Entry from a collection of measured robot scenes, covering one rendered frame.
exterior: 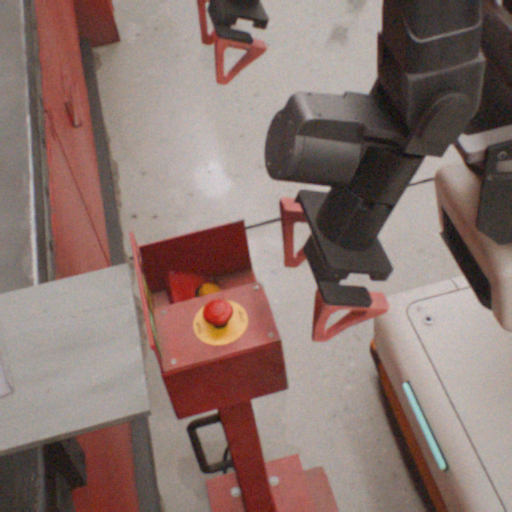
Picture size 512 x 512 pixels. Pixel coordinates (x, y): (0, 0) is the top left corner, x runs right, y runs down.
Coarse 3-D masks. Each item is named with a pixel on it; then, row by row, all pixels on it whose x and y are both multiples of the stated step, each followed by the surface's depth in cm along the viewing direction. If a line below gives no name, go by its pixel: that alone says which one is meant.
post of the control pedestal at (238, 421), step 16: (224, 416) 122; (240, 416) 123; (224, 432) 126; (240, 432) 127; (256, 432) 128; (240, 448) 130; (256, 448) 131; (240, 464) 134; (256, 464) 135; (240, 480) 138; (256, 480) 140; (256, 496) 144; (272, 496) 146
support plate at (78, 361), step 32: (32, 288) 80; (64, 288) 79; (96, 288) 79; (128, 288) 78; (0, 320) 77; (32, 320) 77; (64, 320) 76; (96, 320) 76; (128, 320) 76; (32, 352) 74; (64, 352) 74; (96, 352) 73; (128, 352) 73; (32, 384) 72; (64, 384) 71; (96, 384) 71; (128, 384) 71; (0, 416) 70; (32, 416) 70; (64, 416) 69; (96, 416) 69; (128, 416) 69; (0, 448) 68
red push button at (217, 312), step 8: (208, 304) 100; (216, 304) 100; (224, 304) 100; (208, 312) 99; (216, 312) 99; (224, 312) 99; (232, 312) 99; (208, 320) 99; (216, 320) 99; (224, 320) 99
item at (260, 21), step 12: (216, 0) 96; (228, 0) 96; (240, 0) 96; (252, 0) 97; (228, 12) 94; (240, 12) 95; (252, 12) 97; (264, 12) 98; (252, 24) 97; (264, 24) 97
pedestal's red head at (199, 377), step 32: (224, 224) 109; (160, 256) 111; (192, 256) 112; (224, 256) 114; (160, 288) 116; (192, 288) 112; (224, 288) 115; (256, 288) 105; (160, 320) 103; (192, 320) 102; (256, 320) 101; (192, 352) 99; (224, 352) 98; (256, 352) 99; (192, 384) 101; (224, 384) 103; (256, 384) 104; (288, 384) 107
